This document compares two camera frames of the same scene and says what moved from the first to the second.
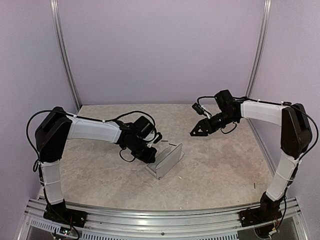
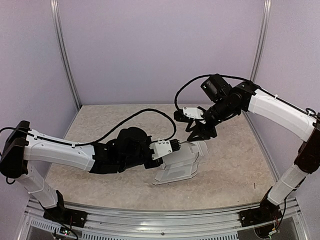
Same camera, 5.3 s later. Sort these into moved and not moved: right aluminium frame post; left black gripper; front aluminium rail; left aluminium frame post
Moved: left black gripper
Not moved: front aluminium rail; left aluminium frame post; right aluminium frame post
